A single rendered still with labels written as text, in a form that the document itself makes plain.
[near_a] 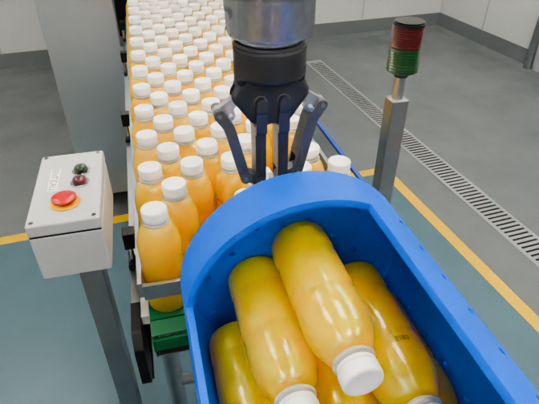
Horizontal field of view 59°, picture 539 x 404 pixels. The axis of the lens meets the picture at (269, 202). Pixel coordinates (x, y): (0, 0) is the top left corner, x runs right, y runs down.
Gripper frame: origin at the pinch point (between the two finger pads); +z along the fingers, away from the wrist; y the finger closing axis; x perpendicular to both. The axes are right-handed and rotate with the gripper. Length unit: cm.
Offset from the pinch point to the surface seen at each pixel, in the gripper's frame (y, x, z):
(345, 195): -5.5, 9.8, -6.5
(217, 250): 8.1, 10.5, -2.7
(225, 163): 1.7, -23.4, 7.6
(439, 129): -175, -213, 116
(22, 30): 112, -409, 83
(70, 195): 26.0, -16.1, 5.3
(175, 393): 18, -37, 89
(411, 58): -38, -36, -3
